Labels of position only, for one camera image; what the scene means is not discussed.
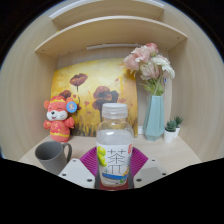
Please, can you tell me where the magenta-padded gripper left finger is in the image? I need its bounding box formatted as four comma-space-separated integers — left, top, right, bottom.
58, 146, 100, 190

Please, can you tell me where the small potted succulent white pot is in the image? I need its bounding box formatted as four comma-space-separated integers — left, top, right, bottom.
173, 115, 184, 138
163, 119, 178, 144

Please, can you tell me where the grey mug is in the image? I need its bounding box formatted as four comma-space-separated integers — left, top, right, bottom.
34, 140, 73, 176

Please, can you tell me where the yellow poppy flower painting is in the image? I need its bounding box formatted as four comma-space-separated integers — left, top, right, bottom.
49, 58, 139, 138

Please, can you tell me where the red plush mascot toy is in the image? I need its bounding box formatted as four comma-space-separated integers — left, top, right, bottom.
43, 95, 78, 144

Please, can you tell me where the pale teal vase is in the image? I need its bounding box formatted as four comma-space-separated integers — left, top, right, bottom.
142, 94, 166, 142

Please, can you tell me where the clear plastic drink bottle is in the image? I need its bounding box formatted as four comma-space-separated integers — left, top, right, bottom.
95, 102, 134, 188

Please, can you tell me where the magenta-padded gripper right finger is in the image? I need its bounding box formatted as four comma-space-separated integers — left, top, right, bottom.
129, 146, 169, 189

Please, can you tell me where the light wooden shelf unit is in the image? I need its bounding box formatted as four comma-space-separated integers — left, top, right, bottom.
34, 0, 188, 58

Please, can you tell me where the pink and white flower bouquet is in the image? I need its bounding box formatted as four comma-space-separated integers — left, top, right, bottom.
123, 42, 176, 97

